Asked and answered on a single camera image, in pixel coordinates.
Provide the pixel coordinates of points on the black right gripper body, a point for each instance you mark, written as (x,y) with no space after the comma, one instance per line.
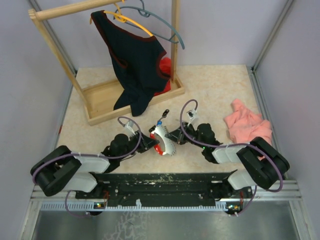
(188,128)

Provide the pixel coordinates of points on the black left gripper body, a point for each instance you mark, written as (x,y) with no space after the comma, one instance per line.
(133,142)

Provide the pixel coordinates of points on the red-handled metal key organizer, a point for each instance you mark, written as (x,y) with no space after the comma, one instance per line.
(165,145)

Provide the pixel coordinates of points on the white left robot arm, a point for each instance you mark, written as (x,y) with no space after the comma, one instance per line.
(63,169)

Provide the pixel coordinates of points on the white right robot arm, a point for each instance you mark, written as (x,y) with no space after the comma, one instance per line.
(263,165)

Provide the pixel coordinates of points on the key with blue tag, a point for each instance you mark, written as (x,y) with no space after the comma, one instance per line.
(159,123)

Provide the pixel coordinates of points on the key with black tag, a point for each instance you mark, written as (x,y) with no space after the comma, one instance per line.
(165,113)

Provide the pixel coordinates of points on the wooden clothes rack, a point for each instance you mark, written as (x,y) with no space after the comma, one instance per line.
(89,65)

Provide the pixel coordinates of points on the pink cloth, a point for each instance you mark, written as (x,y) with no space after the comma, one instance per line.
(243,125)

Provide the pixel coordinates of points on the red cloth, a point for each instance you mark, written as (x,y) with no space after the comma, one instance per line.
(165,68)

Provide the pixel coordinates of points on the dark navy vest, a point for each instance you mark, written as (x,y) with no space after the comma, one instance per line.
(136,64)

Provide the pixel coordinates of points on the yellow plastic hanger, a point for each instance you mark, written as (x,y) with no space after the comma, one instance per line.
(126,20)

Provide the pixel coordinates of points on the grey-blue plastic hanger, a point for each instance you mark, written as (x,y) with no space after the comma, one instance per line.
(160,27)

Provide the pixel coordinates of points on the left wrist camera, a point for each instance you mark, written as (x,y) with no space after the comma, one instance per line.
(129,129)

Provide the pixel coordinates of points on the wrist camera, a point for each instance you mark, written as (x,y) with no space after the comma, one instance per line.
(192,114)
(129,129)

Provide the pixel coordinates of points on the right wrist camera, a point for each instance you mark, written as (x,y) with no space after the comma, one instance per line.
(192,114)

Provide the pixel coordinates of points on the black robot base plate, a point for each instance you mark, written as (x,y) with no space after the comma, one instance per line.
(164,189)

